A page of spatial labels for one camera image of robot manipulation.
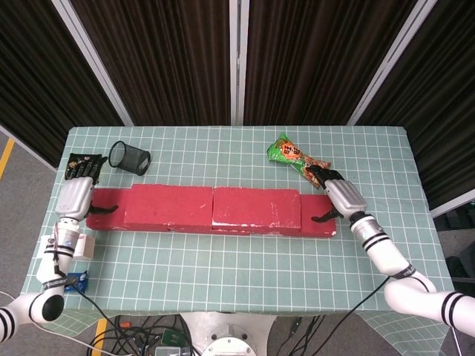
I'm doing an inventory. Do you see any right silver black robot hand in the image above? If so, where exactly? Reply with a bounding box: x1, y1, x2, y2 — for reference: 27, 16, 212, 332
304, 165, 368, 224

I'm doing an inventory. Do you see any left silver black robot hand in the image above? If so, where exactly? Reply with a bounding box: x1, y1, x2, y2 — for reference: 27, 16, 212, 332
55, 155, 119, 220

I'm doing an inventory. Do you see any red brick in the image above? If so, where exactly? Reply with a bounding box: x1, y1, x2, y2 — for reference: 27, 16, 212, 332
166, 221, 253, 236
124, 184, 214, 233
272, 194, 338, 238
211, 188, 302, 233
85, 188, 129, 231

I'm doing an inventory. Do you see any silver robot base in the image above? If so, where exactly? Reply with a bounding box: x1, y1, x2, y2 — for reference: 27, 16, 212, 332
180, 311, 278, 356

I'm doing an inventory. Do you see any dark flat package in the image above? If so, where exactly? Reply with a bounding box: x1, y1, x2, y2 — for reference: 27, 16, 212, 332
65, 153, 105, 183

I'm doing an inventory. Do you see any small white box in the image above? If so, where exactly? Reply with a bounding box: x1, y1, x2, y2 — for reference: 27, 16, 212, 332
72, 233, 96, 260

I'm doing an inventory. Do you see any black mesh pen holder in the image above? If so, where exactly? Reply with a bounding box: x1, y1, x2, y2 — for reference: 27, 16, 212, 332
108, 140, 152, 177

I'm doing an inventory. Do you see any green snack bag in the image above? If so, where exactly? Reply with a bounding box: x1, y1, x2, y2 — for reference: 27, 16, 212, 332
266, 133, 332, 190

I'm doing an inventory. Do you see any small blue packet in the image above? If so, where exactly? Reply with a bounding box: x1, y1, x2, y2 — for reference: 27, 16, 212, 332
65, 270, 90, 294

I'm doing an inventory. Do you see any dark ribbed partition panel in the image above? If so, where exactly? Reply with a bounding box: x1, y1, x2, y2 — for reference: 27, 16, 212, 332
356, 0, 475, 211
0, 0, 125, 168
70, 0, 238, 127
243, 0, 419, 127

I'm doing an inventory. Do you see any black floor equipment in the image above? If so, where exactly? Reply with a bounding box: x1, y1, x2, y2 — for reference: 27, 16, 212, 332
445, 244, 475, 294

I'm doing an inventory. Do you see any green checked tablecloth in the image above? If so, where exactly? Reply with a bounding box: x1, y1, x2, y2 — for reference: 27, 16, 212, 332
22, 125, 461, 348

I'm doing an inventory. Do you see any green circuit board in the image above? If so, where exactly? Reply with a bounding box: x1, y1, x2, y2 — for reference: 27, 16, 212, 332
161, 328, 186, 344

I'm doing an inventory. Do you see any black cable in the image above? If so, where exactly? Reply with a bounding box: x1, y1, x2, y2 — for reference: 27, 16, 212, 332
72, 282, 125, 356
292, 274, 391, 356

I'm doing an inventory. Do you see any white partition post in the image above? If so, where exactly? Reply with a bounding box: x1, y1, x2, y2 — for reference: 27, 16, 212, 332
229, 0, 249, 126
51, 0, 134, 127
347, 0, 439, 126

